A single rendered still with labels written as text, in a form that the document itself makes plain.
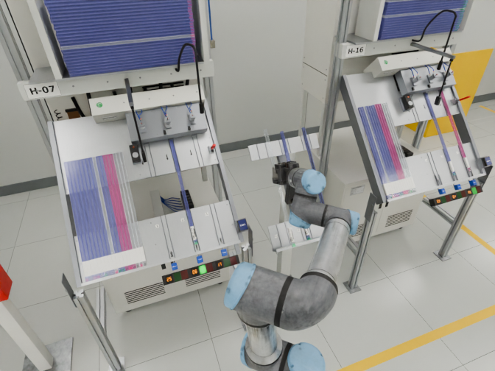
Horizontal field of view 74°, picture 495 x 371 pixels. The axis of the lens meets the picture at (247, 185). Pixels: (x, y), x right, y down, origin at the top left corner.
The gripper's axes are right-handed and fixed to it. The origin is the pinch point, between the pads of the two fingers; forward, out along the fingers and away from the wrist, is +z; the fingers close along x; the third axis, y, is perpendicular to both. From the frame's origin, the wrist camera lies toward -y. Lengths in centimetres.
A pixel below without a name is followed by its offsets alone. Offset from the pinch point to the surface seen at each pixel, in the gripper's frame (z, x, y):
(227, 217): 15.1, 21.2, -15.7
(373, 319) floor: 26, -56, -100
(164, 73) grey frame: 24, 35, 51
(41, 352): 48, 121, -70
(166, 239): 14, 49, -19
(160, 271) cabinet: 56, 57, -48
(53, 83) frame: 22, 79, 52
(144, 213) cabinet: 56, 58, -14
